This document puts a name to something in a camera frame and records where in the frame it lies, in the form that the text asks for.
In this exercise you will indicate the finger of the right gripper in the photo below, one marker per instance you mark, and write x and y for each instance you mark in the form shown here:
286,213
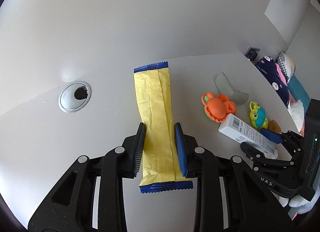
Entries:
272,136
252,153

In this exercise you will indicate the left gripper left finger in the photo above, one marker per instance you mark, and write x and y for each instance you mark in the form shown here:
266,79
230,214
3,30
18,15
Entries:
134,146

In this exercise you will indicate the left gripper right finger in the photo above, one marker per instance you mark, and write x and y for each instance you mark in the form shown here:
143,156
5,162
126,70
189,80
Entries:
188,161

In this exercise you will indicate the yellow blue snack wrapper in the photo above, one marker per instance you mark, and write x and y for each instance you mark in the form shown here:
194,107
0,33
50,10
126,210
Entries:
160,167

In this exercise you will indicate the white barcode carton box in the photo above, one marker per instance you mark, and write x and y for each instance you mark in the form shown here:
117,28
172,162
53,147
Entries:
239,131

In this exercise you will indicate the brown plush toy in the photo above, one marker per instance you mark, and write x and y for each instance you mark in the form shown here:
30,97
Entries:
274,127

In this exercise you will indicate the blue green frog toy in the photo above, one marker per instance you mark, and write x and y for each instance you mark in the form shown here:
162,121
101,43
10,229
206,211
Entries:
257,116

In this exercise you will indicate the white goose plush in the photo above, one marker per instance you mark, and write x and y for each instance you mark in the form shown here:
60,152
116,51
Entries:
296,111

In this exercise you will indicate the orange crab toy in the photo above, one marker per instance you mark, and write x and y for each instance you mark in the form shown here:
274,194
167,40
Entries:
217,108

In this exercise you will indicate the teal pillow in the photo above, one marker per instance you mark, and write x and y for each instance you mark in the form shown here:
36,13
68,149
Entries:
298,92

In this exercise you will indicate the pink blanket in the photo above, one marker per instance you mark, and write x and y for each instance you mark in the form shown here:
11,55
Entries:
281,75

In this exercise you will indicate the patchwork checkered pillow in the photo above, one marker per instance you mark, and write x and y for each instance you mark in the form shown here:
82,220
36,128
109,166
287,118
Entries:
287,65

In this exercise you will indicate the navy rabbit blanket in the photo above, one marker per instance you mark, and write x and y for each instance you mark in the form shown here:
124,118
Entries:
266,66

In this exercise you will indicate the grey desk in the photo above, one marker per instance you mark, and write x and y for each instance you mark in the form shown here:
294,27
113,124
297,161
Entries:
63,171

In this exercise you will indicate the silver desk cable grommet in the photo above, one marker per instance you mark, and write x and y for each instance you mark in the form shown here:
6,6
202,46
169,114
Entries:
75,96

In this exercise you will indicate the black wall socket panel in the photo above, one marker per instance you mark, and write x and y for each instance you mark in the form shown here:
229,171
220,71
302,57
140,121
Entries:
252,53

